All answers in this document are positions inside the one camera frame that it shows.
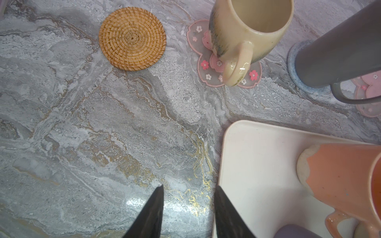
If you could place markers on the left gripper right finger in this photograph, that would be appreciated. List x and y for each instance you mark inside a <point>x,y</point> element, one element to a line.
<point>228,222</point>

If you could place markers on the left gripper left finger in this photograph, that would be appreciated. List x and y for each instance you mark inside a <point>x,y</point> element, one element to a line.
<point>149,221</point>

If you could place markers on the pink flower coaster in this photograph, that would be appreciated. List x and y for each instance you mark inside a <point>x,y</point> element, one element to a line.
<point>368,86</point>
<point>209,66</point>

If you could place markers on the woven tan coaster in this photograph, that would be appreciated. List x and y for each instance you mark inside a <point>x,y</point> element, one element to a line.
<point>132,39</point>

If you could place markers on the yellow-green mug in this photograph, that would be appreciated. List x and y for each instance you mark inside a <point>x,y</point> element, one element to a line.
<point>243,32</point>

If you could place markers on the dark grey mug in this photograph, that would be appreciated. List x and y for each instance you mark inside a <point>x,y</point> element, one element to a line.
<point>350,50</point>

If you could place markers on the beige serving tray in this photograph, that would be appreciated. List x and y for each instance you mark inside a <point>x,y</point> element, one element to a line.
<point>258,174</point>

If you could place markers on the orange pink mug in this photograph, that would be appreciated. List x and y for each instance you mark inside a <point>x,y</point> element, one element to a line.
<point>346,177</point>

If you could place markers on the white mug purple handle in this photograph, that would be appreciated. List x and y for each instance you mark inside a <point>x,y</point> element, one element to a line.
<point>294,231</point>

